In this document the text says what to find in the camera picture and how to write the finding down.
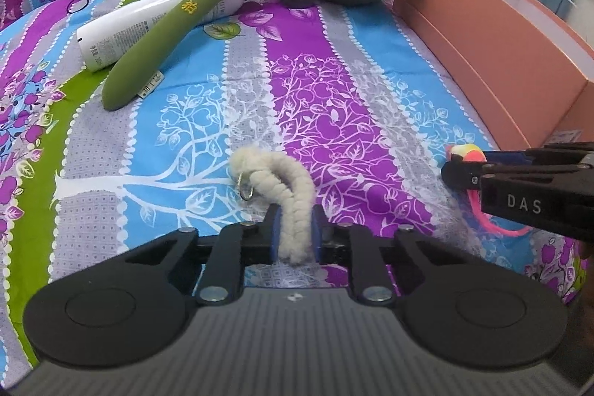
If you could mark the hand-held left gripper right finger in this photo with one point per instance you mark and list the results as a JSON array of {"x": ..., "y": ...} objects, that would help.
[{"x": 318, "y": 238}]

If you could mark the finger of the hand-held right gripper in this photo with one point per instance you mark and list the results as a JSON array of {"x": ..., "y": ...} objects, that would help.
[
  {"x": 506, "y": 157},
  {"x": 533, "y": 192}
]

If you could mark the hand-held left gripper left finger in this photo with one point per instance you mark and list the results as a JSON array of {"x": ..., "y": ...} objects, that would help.
[{"x": 276, "y": 238}]

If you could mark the pink and yellow toy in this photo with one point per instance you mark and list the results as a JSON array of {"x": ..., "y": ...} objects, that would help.
[{"x": 468, "y": 154}]

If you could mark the orange cardboard box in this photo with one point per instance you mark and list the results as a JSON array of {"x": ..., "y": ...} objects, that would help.
[{"x": 501, "y": 43}]

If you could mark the colourful striped bed sheet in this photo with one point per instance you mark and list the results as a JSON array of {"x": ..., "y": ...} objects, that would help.
[{"x": 185, "y": 136}]

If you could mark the white plastic bottle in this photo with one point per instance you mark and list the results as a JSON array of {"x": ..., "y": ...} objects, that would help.
[{"x": 125, "y": 29}]

